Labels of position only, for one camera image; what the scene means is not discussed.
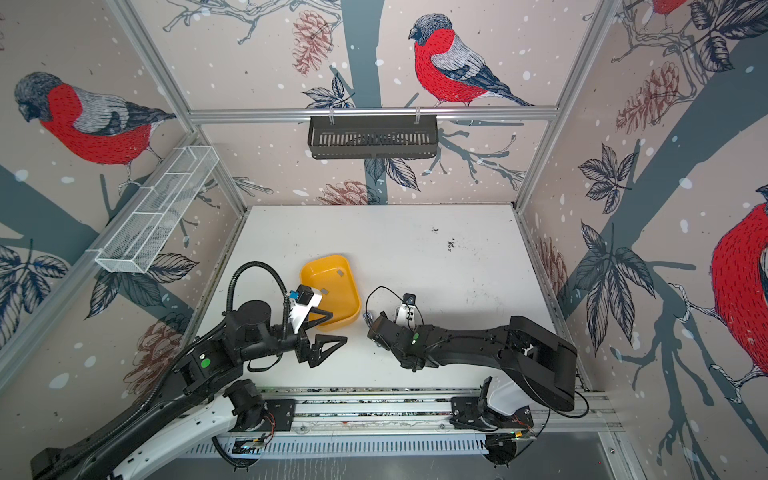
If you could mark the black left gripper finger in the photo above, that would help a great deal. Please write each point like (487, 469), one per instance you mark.
(323, 347)
(314, 318)

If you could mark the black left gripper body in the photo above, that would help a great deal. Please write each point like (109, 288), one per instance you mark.
(301, 343)

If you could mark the yellow plastic tray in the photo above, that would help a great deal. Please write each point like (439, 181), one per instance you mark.
(343, 299)

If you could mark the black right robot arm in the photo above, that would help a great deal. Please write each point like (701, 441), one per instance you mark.
(540, 362)

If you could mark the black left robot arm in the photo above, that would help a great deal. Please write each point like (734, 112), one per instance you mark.
(203, 392)

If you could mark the aluminium top crossbar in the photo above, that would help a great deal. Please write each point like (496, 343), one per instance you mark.
(486, 113)

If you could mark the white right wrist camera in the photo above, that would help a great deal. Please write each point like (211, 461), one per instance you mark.
(405, 314)

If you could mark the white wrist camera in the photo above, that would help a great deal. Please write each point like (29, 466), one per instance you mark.
(405, 314)
(302, 300)

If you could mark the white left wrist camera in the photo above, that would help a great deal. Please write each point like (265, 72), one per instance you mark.
(302, 300)

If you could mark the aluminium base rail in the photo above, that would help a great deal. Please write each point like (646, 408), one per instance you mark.
(394, 423)

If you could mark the white wire mesh basket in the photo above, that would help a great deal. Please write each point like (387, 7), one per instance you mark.
(140, 238)

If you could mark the black hanging wire basket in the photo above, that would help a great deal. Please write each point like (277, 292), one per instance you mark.
(373, 137)

